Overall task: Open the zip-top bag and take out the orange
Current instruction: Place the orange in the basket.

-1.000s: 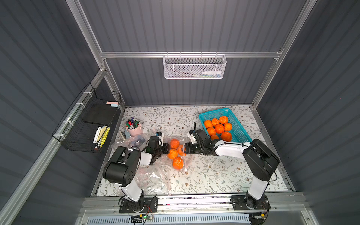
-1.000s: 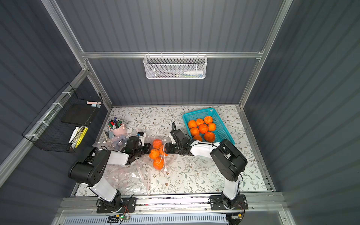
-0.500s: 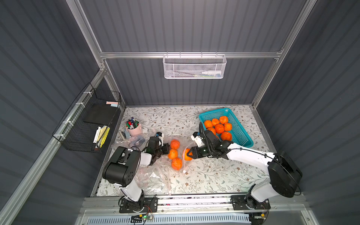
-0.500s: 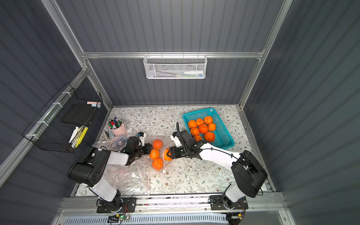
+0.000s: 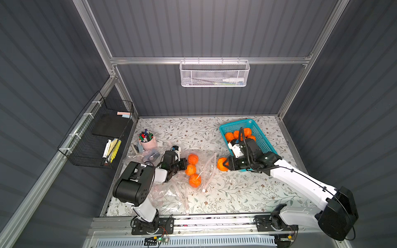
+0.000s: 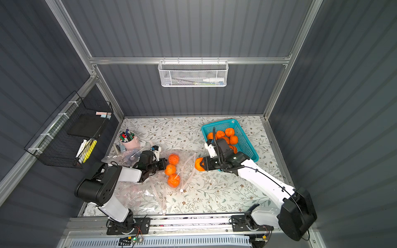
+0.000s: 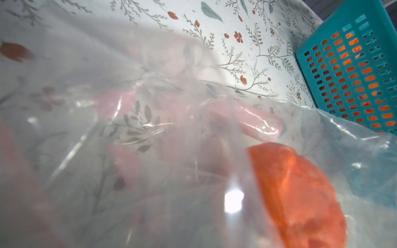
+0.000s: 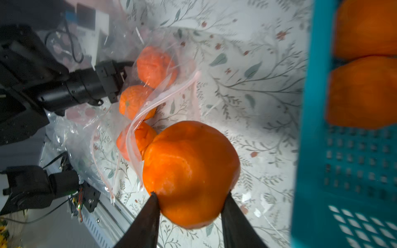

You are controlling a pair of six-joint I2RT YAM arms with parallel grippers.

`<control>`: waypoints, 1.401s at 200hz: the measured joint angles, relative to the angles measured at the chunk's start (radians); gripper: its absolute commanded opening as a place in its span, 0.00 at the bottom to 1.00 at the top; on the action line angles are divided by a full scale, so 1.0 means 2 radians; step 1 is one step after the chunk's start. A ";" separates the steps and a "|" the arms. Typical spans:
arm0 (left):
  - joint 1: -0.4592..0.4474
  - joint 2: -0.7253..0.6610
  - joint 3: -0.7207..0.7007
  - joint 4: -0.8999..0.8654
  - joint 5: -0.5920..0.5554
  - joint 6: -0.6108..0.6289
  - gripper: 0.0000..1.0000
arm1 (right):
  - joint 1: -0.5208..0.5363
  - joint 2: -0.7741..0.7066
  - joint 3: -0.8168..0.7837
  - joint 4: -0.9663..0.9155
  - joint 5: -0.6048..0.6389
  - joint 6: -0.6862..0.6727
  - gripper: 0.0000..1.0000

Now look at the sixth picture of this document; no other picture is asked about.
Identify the orange from cluster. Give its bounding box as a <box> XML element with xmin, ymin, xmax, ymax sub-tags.
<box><xmin>230</xmin><ymin>145</ymin><xmax>238</xmax><ymax>154</ymax></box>

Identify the teal plastic basket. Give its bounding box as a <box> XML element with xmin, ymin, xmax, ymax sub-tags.
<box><xmin>201</xmin><ymin>119</ymin><xmax>259</xmax><ymax>162</ymax></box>

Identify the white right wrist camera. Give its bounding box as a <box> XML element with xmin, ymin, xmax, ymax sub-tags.
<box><xmin>205</xmin><ymin>139</ymin><xmax>217</xmax><ymax>158</ymax></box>

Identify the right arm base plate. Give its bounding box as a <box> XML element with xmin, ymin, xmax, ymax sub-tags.
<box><xmin>229</xmin><ymin>215</ymin><xmax>274</xmax><ymax>232</ymax></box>

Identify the clear pink-dotted zip-top bag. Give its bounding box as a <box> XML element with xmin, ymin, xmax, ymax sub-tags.
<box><xmin>102</xmin><ymin>145</ymin><xmax>166</xmax><ymax>215</ymax></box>

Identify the black wire wall basket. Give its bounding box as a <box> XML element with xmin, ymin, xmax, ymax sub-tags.
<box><xmin>24</xmin><ymin>93</ymin><xmax>113</xmax><ymax>169</ymax></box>

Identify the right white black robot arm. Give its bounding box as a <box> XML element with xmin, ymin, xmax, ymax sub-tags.
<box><xmin>195</xmin><ymin>138</ymin><xmax>317</xmax><ymax>241</ymax></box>

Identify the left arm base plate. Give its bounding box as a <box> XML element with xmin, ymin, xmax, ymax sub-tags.
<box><xmin>106</xmin><ymin>217</ymin><xmax>151</xmax><ymax>235</ymax></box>

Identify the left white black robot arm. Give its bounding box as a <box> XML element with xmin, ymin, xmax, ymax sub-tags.
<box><xmin>74</xmin><ymin>150</ymin><xmax>167</xmax><ymax>226</ymax></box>

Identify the pink pen cup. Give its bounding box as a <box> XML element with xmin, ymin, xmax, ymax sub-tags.
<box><xmin>119</xmin><ymin>129</ymin><xmax>141</xmax><ymax>150</ymax></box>

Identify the white wire wall basket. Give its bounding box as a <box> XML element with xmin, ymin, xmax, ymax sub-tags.
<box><xmin>158</xmin><ymin>61</ymin><xmax>229</xmax><ymax>87</ymax></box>

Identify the yellow marker in basket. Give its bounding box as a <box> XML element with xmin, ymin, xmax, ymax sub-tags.
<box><xmin>79</xmin><ymin>139</ymin><xmax>97</xmax><ymax>164</ymax></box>

